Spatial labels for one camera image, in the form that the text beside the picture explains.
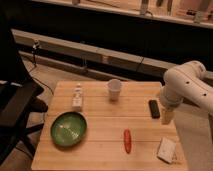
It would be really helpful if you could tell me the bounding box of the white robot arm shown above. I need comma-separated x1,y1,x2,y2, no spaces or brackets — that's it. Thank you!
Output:
159,61,213,124

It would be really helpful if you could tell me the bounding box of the green bowl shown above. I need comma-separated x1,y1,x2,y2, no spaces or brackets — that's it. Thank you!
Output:
50,112,87,147

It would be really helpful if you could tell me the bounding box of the black office chair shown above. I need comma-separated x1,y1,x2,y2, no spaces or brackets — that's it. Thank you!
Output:
0,7,48,166

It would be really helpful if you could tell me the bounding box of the red chili pepper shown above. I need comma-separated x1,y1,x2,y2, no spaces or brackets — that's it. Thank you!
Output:
124,129,131,154

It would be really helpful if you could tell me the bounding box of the black rectangular device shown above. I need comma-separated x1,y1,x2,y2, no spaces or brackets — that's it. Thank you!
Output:
149,100,160,119

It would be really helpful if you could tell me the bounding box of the black power cable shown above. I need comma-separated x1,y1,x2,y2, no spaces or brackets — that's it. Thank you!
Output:
21,41,55,96

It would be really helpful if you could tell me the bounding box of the white sponge block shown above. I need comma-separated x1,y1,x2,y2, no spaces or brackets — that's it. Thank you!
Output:
157,138,176,164

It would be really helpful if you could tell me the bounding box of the small white bottle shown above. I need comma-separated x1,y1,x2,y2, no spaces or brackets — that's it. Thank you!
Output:
72,83,83,111

